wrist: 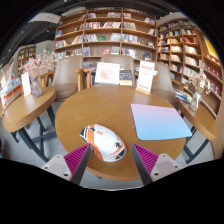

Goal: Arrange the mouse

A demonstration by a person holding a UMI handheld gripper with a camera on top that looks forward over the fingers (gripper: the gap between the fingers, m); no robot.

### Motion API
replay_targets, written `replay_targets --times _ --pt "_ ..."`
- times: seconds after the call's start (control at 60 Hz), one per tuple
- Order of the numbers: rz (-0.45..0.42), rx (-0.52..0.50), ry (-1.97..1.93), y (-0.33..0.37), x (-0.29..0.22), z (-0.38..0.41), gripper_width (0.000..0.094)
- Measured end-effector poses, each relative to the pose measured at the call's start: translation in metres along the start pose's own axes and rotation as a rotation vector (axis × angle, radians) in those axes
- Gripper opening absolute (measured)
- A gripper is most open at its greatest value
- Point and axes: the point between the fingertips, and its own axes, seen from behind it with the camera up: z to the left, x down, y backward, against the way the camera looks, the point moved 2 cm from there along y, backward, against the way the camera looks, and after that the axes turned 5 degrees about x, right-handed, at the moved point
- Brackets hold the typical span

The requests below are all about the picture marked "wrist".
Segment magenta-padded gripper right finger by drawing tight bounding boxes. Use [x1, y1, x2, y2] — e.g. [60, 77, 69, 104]
[131, 143, 184, 186]

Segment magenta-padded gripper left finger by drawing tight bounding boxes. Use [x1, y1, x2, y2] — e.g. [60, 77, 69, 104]
[41, 143, 93, 186]

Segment white and orange computer mouse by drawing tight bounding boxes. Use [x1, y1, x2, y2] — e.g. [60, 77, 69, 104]
[79, 123, 128, 163]

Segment pink and blue mouse pad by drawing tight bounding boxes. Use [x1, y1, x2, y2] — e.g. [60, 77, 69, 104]
[130, 103, 193, 142]

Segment round wooden side table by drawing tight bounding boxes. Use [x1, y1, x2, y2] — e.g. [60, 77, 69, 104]
[1, 86, 58, 163]
[177, 99, 219, 164]

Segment stack of books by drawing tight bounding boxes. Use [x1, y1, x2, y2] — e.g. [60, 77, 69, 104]
[173, 89, 194, 104]

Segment glass vase with dried flowers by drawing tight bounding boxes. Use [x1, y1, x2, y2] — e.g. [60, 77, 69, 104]
[23, 49, 56, 99]
[188, 63, 212, 113]

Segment beige chair with wooden arms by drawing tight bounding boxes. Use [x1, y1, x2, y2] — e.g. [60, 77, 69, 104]
[39, 55, 84, 103]
[151, 61, 181, 108]
[82, 54, 136, 89]

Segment white sign on wooden base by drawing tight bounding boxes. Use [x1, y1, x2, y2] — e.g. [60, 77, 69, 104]
[135, 60, 156, 96]

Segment dark cover book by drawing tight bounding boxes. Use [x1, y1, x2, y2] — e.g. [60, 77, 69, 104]
[119, 69, 134, 87]

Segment small white table sign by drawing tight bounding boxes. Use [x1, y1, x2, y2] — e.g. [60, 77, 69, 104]
[20, 71, 33, 97]

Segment white framed picture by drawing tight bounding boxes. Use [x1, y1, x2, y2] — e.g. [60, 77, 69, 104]
[94, 61, 121, 86]

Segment distant wooden bookshelf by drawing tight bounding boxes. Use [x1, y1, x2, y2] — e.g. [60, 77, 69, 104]
[17, 44, 37, 76]

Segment tall wooden bookshelf unit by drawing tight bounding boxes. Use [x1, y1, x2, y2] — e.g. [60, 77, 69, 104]
[156, 18, 224, 118]

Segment wide wooden bookshelf unit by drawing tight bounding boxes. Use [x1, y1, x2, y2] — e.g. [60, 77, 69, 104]
[53, 8, 158, 68]

